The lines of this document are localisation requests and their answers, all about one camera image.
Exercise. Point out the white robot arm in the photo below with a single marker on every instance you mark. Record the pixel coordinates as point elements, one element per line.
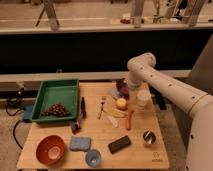
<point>194,102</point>

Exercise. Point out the purple bowl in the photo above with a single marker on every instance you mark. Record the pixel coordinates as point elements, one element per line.
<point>122,88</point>

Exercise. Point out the blue folded towel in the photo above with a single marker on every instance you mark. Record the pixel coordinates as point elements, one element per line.
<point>80,143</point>

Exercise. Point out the red bowl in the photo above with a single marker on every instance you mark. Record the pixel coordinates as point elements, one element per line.
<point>50,150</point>

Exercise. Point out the yellow apple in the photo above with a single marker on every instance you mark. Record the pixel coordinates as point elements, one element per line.
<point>121,104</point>

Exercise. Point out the yellow banana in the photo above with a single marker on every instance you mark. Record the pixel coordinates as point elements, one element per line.
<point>115,113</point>

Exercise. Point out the white plastic spoon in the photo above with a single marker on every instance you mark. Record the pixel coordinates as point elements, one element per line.
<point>113,121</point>

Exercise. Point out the dark marker pen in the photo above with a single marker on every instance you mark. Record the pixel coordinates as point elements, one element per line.
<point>83,107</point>

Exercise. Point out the white plastic cup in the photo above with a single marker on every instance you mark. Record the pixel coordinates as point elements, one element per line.
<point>143,97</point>

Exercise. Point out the orange carrot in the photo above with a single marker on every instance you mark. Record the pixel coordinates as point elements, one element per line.
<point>128,119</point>

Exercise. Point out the green plastic tray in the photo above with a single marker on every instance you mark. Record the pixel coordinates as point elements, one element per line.
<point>51,92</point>

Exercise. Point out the pile of brown nuts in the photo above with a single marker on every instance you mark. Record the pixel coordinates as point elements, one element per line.
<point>57,110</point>

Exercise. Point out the black rectangular block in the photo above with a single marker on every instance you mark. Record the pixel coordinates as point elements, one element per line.
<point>119,144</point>

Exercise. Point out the small metal cup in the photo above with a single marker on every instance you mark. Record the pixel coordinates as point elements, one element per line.
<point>149,138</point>

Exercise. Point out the small blue cup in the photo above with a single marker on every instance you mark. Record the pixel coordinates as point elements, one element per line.
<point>93,158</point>

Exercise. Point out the blue power box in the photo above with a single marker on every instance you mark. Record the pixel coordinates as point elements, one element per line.
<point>27,114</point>

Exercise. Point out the fork with yellow handle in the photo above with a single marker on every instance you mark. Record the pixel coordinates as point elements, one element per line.
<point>103,99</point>

